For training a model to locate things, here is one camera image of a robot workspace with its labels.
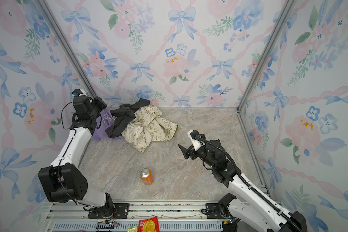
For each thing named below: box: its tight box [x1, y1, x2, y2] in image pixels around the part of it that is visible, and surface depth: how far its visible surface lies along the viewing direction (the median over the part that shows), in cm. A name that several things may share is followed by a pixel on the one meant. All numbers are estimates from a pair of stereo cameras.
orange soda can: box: [140, 168, 155, 186], surface depth 77 cm
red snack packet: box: [138, 216, 160, 232], surface depth 70 cm
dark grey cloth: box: [105, 98, 151, 138], surface depth 97 cm
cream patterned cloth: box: [120, 104, 179, 153], surface depth 102 cm
